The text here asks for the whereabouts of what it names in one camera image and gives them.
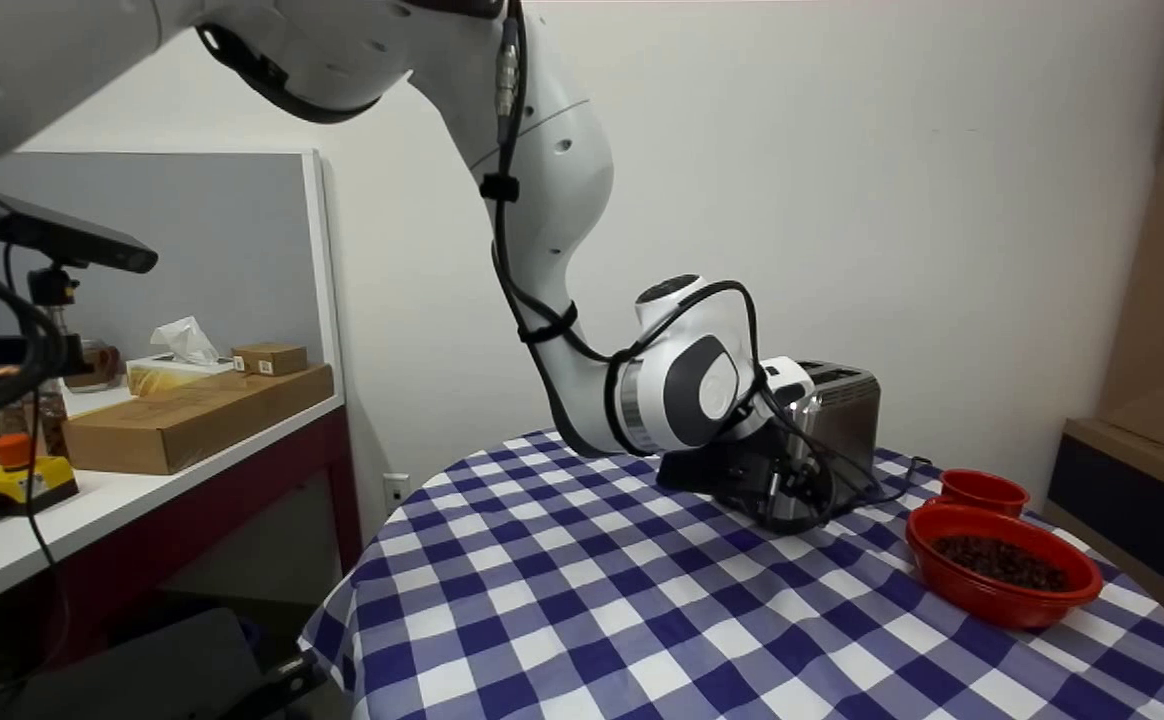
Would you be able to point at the tissue box with white tissue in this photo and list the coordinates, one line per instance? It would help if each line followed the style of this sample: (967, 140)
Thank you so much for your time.
(180, 362)

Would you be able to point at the small red bowl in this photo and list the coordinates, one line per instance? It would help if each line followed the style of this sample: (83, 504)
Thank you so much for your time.
(982, 494)

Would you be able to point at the black camera stand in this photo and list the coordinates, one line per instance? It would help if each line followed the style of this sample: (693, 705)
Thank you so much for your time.
(54, 289)

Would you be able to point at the grey partition panel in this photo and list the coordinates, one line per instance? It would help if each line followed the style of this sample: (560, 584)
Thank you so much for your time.
(206, 226)

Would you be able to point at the large red bowl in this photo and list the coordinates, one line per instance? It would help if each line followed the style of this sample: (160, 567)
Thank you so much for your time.
(982, 603)

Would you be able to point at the coffee beans pile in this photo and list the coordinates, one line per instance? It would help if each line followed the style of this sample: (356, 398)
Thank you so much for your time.
(1007, 561)

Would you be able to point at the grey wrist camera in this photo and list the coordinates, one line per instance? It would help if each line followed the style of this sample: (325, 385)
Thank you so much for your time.
(787, 383)

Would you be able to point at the small cardboard box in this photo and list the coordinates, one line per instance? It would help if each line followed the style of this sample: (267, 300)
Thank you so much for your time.
(274, 356)

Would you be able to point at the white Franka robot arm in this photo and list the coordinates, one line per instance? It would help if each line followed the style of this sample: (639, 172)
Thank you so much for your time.
(552, 147)

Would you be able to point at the large flat cardboard box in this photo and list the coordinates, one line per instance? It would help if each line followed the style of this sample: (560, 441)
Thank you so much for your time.
(180, 422)

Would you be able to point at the white wall outlet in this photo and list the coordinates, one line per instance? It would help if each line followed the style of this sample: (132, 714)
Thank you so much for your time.
(399, 486)

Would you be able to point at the blue white checkered tablecloth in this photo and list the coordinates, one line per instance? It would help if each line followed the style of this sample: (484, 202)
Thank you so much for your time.
(604, 603)

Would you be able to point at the brown jar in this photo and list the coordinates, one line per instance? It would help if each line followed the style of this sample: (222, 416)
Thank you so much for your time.
(47, 412)

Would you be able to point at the silver two-slot toaster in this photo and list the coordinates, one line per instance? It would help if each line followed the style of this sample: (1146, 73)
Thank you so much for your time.
(845, 412)

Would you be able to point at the wooden cabinet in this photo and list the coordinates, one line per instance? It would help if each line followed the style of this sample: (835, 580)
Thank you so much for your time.
(1163, 333)

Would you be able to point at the small orange object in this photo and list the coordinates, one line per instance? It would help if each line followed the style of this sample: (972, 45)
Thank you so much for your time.
(12, 450)

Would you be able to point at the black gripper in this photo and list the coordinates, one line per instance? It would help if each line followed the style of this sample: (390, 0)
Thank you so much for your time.
(724, 478)

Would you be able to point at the white desk with red front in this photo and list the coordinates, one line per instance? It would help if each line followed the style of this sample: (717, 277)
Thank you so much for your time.
(142, 512)

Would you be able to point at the yellow black tool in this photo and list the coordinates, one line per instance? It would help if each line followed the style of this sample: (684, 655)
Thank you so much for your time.
(20, 486)

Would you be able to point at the black bar camera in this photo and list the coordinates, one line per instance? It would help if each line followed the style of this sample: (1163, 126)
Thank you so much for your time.
(54, 228)

